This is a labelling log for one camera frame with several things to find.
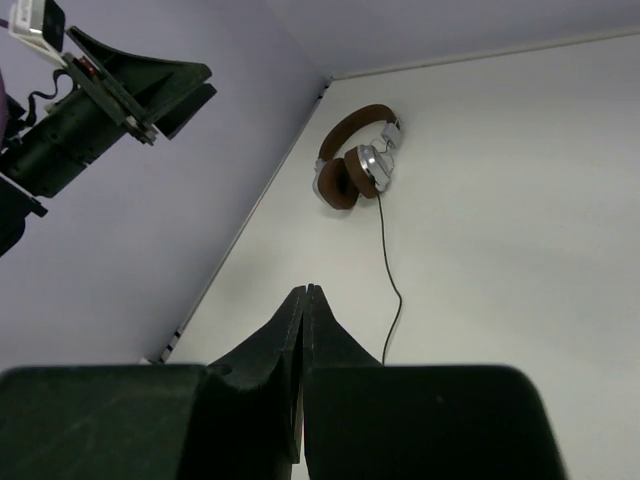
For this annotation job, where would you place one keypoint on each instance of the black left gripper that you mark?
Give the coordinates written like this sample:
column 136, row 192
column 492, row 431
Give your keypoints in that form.
column 114, row 93

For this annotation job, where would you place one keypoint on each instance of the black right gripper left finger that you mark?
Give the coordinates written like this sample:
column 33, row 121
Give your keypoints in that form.
column 236, row 418

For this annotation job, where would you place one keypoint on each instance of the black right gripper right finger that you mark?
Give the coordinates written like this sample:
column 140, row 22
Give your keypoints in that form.
column 365, row 420

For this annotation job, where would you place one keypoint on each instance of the brown silver headphones with cable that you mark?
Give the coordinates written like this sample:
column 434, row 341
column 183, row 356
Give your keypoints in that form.
column 363, row 171

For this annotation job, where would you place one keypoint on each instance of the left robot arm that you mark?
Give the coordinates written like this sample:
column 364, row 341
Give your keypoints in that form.
column 16, row 202

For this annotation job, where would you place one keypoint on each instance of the metal table edge rail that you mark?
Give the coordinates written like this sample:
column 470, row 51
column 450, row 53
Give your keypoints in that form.
column 165, row 353

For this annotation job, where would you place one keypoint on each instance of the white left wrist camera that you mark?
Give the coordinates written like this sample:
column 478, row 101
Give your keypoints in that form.
column 40, row 26

